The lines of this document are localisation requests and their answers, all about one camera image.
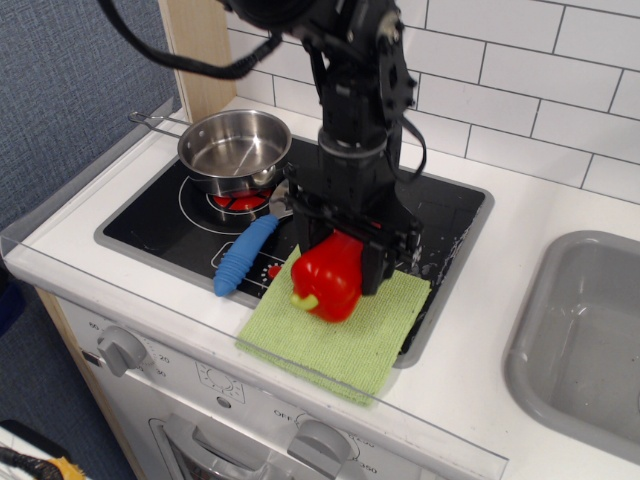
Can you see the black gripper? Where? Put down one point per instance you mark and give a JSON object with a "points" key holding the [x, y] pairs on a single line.
{"points": [[358, 196]]}

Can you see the red toy capsicum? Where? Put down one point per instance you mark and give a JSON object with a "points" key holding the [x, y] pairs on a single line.
{"points": [[327, 279]]}

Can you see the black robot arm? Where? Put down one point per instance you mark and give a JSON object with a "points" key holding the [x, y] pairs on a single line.
{"points": [[364, 88]]}

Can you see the green cloth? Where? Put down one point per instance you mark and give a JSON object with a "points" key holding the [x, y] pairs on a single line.
{"points": [[351, 359]]}

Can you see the steel saucepan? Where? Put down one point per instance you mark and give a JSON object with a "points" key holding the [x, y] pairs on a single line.
{"points": [[235, 153]]}

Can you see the black toy stovetop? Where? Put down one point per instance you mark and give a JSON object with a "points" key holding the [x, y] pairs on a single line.
{"points": [[171, 225]]}

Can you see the grey right oven knob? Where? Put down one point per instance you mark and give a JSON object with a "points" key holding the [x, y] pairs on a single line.
{"points": [[321, 448]]}

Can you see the grey oven knob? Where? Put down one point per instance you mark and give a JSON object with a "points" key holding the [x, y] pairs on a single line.
{"points": [[321, 448], [120, 350]]}

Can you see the white toy oven front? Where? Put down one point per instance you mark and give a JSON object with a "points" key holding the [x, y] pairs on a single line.
{"points": [[184, 419]]}

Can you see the grey left oven knob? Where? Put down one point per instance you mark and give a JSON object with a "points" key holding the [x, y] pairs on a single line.
{"points": [[120, 350]]}

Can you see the grey sink basin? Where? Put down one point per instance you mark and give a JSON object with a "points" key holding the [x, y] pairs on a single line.
{"points": [[573, 364]]}

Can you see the yellow black object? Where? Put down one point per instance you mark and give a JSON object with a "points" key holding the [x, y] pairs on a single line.
{"points": [[43, 469]]}

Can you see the spoon with blue handle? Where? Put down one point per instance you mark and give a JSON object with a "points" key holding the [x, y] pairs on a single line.
{"points": [[239, 259]]}

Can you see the wooden side post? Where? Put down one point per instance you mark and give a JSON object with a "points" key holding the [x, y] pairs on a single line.
{"points": [[198, 30]]}

